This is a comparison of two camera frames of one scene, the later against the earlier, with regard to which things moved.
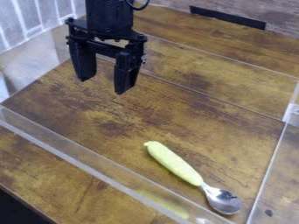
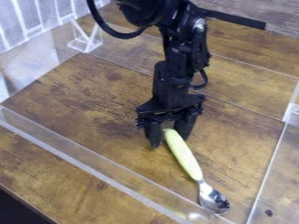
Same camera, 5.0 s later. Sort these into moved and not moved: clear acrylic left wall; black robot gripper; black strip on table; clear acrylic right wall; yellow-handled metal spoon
Moved: black robot gripper; yellow-handled metal spoon
Not moved: clear acrylic right wall; black strip on table; clear acrylic left wall
